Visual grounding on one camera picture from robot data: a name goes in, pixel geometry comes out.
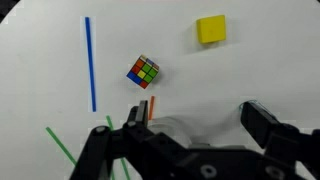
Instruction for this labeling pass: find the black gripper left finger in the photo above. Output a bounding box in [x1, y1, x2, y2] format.
[69, 99, 188, 180]

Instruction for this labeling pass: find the green straw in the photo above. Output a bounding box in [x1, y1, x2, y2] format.
[105, 115, 132, 180]

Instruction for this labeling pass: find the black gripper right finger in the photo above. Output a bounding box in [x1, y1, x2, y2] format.
[239, 101, 320, 180]

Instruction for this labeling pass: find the white bowl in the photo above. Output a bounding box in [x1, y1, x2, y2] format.
[147, 115, 204, 148]

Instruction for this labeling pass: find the yellow cube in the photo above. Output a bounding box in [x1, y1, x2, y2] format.
[195, 14, 228, 45]

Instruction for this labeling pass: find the Rubik's cube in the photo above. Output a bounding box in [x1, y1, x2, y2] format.
[126, 54, 160, 90]

